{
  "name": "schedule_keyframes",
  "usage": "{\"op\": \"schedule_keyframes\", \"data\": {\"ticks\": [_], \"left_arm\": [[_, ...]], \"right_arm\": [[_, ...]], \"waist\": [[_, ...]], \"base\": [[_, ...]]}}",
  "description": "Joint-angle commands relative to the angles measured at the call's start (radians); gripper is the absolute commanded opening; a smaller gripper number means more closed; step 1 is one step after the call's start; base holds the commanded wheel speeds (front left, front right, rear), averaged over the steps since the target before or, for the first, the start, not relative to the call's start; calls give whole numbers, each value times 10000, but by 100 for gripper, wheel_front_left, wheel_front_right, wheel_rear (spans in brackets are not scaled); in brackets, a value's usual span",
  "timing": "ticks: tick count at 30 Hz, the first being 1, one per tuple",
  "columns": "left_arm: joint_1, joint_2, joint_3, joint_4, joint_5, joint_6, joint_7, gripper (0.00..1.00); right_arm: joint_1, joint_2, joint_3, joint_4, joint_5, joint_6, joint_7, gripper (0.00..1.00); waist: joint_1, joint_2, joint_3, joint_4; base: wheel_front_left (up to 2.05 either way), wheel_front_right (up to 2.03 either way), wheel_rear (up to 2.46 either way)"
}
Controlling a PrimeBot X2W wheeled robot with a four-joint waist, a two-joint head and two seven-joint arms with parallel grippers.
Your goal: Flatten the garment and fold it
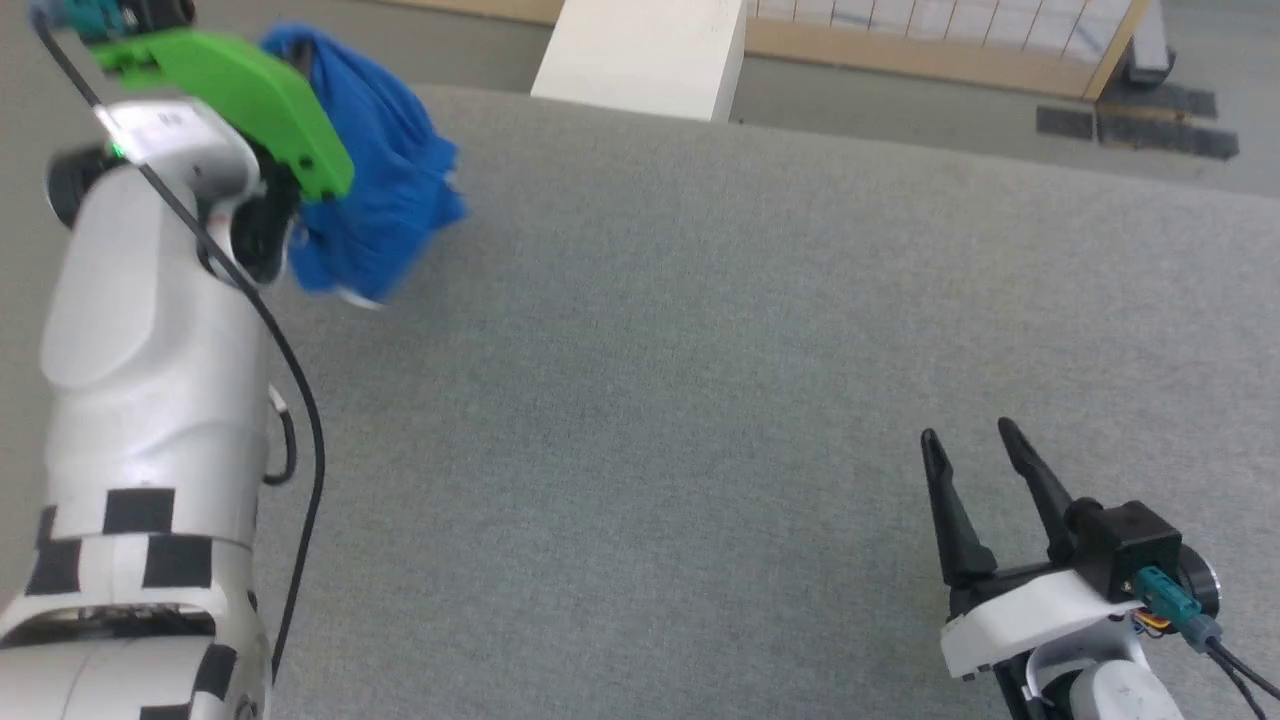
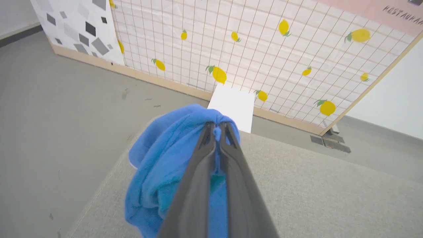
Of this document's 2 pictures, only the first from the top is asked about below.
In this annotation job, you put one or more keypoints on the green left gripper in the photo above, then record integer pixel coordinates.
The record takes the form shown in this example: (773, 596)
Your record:
(250, 95)

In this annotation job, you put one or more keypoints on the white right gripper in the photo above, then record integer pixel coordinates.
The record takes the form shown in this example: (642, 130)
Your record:
(1030, 610)

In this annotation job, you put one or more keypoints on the blue and white garment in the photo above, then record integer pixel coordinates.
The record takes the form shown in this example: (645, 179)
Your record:
(390, 180)

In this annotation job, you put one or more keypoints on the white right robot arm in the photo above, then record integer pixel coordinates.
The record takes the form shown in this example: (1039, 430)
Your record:
(1110, 690)

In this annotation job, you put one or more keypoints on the small black floor mat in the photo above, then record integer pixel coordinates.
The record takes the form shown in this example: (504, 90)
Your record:
(1065, 122)

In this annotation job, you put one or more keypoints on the white rectangular box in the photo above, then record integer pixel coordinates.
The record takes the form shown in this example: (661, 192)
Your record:
(650, 55)

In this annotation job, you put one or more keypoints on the long black floor mat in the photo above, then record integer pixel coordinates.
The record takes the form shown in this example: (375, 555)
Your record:
(1170, 137)

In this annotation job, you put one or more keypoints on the wooden framed lemon print screen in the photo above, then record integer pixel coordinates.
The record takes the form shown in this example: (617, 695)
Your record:
(900, 48)

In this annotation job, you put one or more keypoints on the grey wheeled stand foot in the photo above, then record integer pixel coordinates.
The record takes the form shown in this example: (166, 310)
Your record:
(1148, 50)

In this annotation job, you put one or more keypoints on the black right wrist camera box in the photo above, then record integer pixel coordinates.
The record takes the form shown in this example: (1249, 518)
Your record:
(1130, 540)

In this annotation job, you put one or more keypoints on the teal left camera connector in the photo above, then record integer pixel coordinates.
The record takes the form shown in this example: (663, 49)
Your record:
(90, 18)

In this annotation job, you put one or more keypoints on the teal camera connector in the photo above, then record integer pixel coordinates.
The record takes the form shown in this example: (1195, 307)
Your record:
(1175, 605)
(90, 18)

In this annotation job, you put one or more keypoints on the teal right camera connector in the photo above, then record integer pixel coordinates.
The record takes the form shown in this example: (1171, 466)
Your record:
(1175, 605)

